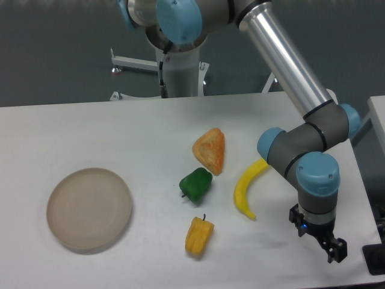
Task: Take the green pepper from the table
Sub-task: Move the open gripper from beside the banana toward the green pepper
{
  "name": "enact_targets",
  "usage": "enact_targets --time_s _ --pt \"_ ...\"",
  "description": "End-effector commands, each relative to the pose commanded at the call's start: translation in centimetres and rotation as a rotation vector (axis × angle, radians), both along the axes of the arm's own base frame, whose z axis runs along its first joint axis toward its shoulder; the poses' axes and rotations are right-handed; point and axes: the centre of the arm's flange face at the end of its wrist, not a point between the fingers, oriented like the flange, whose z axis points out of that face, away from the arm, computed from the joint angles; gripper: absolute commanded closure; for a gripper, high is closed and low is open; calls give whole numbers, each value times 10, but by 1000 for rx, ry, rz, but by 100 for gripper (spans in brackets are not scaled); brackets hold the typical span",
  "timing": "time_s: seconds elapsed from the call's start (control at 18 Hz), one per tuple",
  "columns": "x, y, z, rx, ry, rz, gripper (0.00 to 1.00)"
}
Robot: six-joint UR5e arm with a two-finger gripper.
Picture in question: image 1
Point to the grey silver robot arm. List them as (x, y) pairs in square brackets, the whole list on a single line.
[(176, 28)]

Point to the orange triangular bread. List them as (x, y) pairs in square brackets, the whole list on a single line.
[(209, 149)]

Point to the beige round plate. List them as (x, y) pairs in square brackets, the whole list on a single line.
[(89, 209)]

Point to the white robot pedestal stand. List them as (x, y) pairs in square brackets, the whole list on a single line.
[(222, 63)]

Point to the yellow banana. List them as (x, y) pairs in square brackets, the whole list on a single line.
[(240, 192)]

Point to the white side table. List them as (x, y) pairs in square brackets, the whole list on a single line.
[(377, 112)]

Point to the black device at table edge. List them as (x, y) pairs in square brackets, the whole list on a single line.
[(374, 258)]

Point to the yellow bell pepper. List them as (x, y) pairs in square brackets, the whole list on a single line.
[(198, 235)]

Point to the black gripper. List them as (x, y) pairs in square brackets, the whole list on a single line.
[(321, 227)]

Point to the green bell pepper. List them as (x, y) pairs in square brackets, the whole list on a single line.
[(195, 185)]

